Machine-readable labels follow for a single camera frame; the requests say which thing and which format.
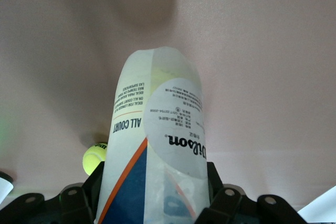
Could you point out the clear Wilson tennis ball can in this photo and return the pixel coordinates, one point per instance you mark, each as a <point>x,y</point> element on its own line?
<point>126,155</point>

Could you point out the brown table cover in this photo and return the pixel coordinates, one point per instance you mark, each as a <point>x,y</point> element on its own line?
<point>249,51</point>

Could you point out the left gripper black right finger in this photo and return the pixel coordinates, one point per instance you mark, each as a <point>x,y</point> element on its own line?
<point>225,208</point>

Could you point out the yellow tennis ball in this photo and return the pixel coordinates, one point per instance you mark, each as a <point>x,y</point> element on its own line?
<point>162,74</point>
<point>92,161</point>

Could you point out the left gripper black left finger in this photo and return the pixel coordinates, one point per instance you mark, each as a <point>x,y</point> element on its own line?
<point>78,205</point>

